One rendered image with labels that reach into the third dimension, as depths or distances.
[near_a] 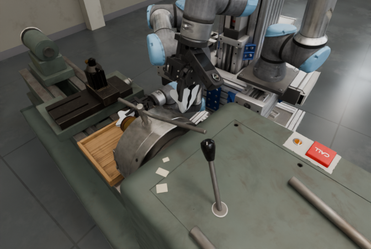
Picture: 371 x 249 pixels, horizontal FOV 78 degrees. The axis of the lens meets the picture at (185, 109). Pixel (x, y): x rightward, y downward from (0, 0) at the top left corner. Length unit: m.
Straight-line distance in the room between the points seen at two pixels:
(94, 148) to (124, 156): 0.45
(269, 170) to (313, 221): 0.14
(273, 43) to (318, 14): 0.21
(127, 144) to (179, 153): 0.20
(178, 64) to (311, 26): 0.53
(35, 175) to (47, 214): 0.43
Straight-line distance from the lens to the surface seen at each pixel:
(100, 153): 1.18
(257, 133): 0.73
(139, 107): 0.70
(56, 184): 2.32
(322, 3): 0.91
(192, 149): 0.66
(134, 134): 0.76
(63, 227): 2.09
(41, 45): 1.69
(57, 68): 1.78
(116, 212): 1.40
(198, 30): 0.55
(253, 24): 1.28
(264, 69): 1.11
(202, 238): 0.52
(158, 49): 0.85
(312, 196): 0.63
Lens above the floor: 1.77
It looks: 42 degrees down
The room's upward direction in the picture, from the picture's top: straight up
